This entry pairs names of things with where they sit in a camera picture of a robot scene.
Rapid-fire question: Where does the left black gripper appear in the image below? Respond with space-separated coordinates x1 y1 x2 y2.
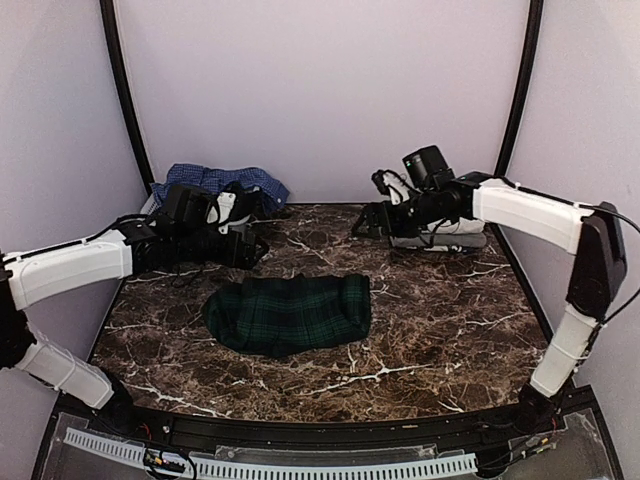
177 227 269 271

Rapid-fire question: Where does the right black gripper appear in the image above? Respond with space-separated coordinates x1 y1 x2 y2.
352 188 450 239

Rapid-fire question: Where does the dark green plaid garment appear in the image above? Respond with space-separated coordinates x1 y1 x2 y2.
202 274 372 358

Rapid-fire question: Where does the white and green raglan shirt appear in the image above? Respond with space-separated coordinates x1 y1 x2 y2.
423 218 485 235

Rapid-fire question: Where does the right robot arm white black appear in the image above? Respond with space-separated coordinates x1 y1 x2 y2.
352 170 627 434

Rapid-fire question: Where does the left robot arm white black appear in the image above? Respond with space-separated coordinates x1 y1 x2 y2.
1 215 269 436

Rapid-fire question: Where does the white perforated laundry basket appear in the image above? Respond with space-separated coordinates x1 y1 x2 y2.
139 195 158 215

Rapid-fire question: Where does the blue checkered shirt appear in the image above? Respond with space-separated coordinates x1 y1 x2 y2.
151 163 290 214

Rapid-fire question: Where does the folded grey polo shirt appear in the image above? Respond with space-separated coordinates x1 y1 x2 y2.
390 233 487 252

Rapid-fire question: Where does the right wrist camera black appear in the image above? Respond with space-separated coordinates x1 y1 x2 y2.
402 145 455 191

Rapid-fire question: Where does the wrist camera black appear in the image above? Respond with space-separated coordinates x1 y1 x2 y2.
402 145 455 191
161 185 210 226

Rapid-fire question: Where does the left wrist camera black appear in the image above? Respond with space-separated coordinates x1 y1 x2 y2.
161 185 210 226

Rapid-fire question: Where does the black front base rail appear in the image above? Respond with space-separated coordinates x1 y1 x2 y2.
54 387 596 454

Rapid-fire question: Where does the white slotted cable duct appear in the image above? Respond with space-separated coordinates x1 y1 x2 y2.
63 428 478 479

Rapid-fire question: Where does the left black frame post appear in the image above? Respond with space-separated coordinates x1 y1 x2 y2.
99 0 155 195

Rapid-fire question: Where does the black frame post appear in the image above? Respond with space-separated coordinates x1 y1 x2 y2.
99 0 155 195
494 0 544 177

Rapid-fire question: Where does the right black frame post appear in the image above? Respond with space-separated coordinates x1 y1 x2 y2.
494 0 544 177

